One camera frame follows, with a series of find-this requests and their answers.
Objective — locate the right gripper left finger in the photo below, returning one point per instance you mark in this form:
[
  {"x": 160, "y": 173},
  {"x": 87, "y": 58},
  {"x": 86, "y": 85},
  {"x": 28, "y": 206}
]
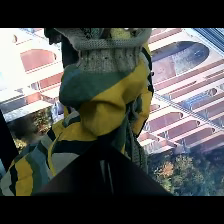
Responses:
[{"x": 81, "y": 178}]

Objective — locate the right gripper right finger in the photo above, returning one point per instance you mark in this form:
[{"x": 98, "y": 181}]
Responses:
[{"x": 133, "y": 178}]

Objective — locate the yellow grey striped sweater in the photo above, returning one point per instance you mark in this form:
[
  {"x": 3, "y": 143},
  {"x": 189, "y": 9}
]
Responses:
[{"x": 103, "y": 100}]

